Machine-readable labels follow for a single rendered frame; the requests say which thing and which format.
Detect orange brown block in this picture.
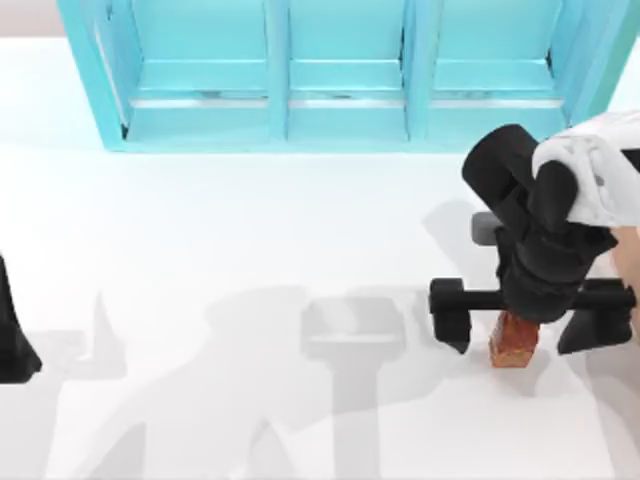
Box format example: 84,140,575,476
488,310,542,371

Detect pale grey rounded box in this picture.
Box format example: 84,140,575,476
471,211,502,248

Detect light blue rack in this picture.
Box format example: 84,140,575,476
54,0,634,154

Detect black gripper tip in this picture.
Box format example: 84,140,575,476
0,253,44,386

